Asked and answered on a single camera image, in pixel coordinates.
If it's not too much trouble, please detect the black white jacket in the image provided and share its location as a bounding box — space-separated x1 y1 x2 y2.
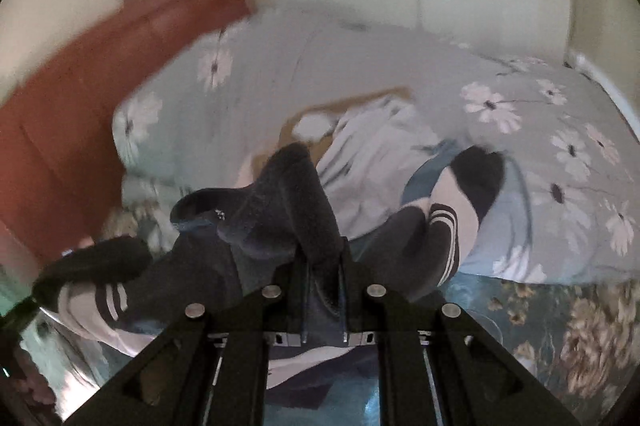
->
31 143 507 397

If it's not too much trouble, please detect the teal floral bed blanket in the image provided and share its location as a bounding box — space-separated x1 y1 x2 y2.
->
19 199 640 426

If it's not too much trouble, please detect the brown leather headboard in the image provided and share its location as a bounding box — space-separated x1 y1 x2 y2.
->
1 0 250 269

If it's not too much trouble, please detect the grey floral quilt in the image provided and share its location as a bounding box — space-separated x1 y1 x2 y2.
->
113 10 639 284

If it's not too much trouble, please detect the beige yellow garment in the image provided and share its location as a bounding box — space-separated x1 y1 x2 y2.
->
238 86 412 181

